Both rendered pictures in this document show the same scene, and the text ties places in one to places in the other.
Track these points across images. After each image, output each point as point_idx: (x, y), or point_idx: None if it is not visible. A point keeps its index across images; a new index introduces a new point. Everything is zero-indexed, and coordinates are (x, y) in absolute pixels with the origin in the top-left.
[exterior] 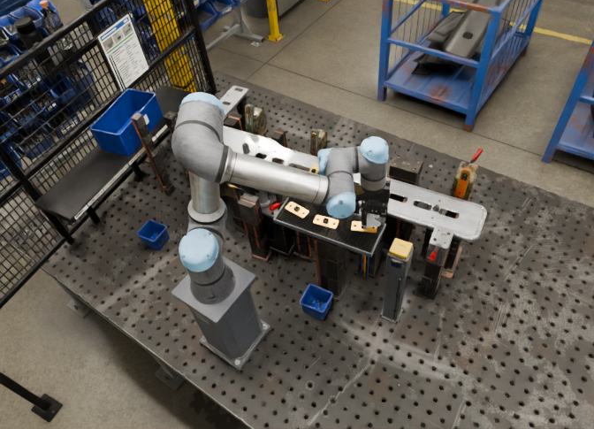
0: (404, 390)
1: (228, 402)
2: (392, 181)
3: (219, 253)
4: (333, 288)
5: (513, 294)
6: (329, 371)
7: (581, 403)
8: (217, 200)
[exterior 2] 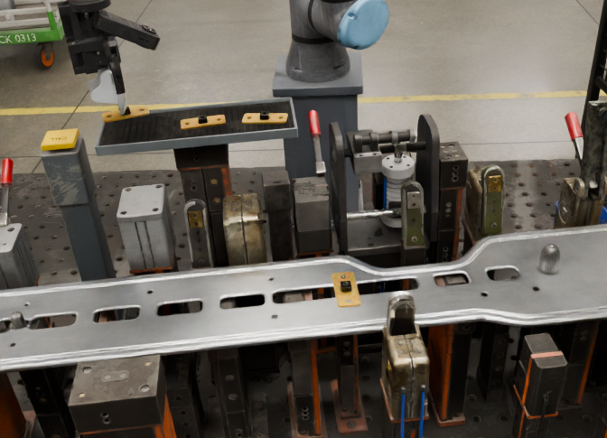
0: (66, 253)
1: (276, 170)
2: (144, 341)
3: (293, 2)
4: None
5: None
6: (175, 230)
7: None
8: None
